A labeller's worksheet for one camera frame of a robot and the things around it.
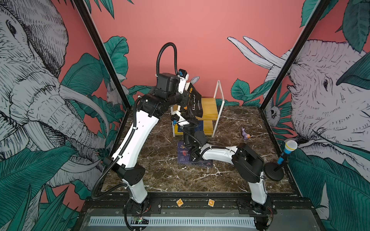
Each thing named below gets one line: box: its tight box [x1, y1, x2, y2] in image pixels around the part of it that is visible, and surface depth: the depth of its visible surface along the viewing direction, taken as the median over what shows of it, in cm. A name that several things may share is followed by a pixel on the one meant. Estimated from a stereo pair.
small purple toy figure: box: [241, 126, 252, 141], surface depth 103 cm
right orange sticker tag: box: [207, 198, 216, 208], surface depth 76 cm
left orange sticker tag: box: [175, 198, 184, 207], surface depth 76 cm
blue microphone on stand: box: [264, 140, 298, 182], surface depth 85 cm
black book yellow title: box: [186, 82, 203, 118], surface depth 79 cm
